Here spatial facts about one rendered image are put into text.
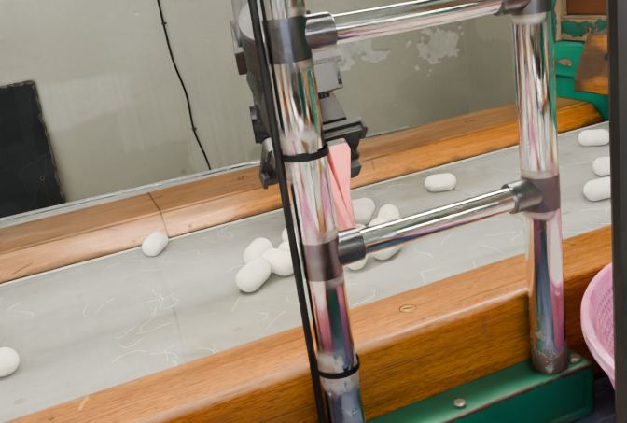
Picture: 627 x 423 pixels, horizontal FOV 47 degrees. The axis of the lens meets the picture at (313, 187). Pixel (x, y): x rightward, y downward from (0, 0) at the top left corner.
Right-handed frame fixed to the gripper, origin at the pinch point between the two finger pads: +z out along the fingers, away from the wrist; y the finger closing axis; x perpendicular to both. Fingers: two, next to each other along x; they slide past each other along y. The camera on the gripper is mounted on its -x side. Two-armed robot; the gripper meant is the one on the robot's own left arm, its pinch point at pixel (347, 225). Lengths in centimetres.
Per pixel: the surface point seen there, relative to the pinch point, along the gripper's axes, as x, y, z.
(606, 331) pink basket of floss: -14.3, 6.9, 19.5
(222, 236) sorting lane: 9.9, -9.0, -7.7
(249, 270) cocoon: -1.5, -10.3, 2.1
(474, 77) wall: 149, 140, -121
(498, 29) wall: 121, 139, -119
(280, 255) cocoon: -0.6, -7.1, 1.2
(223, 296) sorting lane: 0.8, -12.7, 2.7
